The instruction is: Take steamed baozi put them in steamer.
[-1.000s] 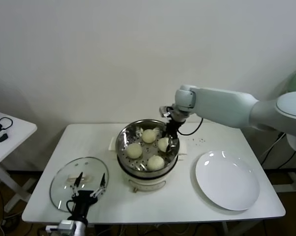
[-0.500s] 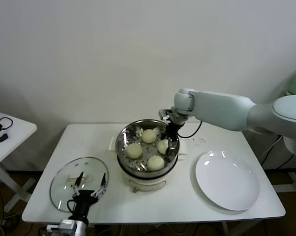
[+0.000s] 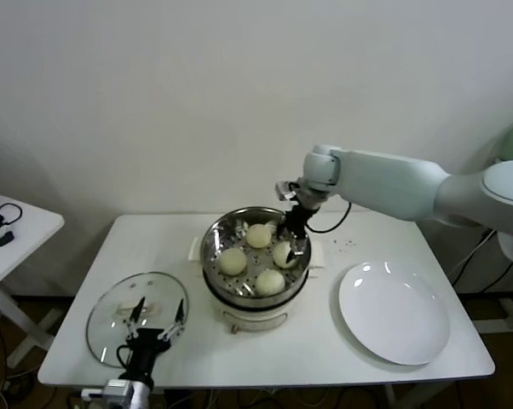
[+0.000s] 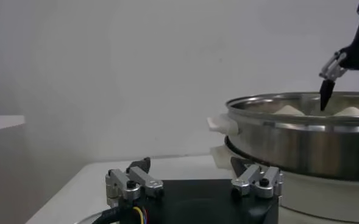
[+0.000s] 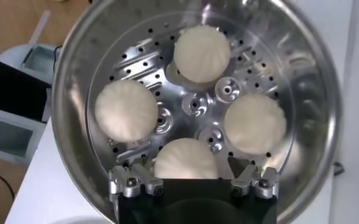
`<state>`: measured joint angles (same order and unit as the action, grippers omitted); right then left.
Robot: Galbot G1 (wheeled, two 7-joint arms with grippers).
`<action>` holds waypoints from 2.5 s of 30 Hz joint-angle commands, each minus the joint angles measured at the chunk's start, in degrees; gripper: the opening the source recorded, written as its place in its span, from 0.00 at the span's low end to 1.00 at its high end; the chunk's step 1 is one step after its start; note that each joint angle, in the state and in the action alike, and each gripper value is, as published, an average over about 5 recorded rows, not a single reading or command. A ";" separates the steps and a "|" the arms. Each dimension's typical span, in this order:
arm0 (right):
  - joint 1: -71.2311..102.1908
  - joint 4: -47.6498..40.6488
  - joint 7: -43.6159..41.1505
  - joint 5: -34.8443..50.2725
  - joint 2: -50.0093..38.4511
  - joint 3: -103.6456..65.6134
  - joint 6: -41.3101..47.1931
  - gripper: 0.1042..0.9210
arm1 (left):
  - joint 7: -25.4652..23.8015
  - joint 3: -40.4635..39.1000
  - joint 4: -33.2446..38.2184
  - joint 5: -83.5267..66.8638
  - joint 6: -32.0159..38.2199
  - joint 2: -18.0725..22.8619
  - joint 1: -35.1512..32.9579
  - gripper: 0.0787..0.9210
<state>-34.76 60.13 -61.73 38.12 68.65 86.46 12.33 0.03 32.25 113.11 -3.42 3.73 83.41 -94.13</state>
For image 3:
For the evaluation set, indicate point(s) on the white shelf stand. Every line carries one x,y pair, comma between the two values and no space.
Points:
512,315

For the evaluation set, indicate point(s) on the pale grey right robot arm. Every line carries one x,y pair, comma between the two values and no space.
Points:
388,183

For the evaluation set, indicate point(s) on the cream electric cooking pot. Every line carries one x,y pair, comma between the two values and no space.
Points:
256,318

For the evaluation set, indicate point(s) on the white steamed baozi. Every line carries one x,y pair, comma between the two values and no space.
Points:
282,255
233,261
257,235
270,282

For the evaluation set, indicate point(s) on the small black device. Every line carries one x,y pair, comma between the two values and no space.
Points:
6,240

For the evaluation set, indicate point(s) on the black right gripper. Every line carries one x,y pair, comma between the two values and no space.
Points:
295,221

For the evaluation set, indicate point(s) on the large white plate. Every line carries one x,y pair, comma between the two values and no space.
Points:
388,315

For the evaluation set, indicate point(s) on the round glass pot lid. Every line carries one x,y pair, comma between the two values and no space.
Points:
107,311

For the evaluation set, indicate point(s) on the perforated steel steamer basket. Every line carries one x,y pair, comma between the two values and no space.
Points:
214,238

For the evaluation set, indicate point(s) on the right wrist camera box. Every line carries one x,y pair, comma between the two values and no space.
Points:
285,190

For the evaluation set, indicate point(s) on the white side table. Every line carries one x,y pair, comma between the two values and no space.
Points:
30,238

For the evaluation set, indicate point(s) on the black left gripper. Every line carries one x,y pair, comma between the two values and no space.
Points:
145,351

